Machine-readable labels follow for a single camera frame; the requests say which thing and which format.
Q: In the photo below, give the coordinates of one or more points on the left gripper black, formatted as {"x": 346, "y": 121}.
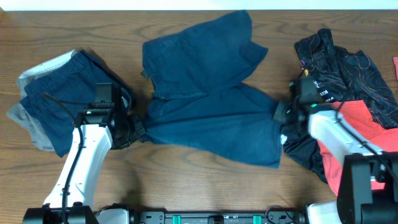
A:
{"x": 135, "y": 128}

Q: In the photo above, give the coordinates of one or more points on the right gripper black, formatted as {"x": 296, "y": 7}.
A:
{"x": 278, "y": 114}

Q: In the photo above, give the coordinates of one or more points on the dark blue denim shorts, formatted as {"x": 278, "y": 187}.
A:
{"x": 200, "y": 99}

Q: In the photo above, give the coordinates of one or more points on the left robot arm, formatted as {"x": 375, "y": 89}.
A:
{"x": 104, "y": 125}

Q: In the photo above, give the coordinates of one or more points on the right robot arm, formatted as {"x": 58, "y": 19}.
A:
{"x": 368, "y": 185}

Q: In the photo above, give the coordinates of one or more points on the black garment with logo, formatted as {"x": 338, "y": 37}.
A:
{"x": 304, "y": 150}

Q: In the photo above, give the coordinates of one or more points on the red garment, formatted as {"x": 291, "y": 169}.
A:
{"x": 358, "y": 116}

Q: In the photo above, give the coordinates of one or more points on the folded navy shorts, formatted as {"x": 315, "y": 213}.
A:
{"x": 74, "y": 85}

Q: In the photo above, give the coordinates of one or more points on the black patterned shirt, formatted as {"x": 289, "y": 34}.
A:
{"x": 341, "y": 75}

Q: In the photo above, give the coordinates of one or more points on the grey mesh garment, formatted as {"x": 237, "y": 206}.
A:
{"x": 18, "y": 114}

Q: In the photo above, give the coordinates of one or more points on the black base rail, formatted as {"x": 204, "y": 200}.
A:
{"x": 217, "y": 217}

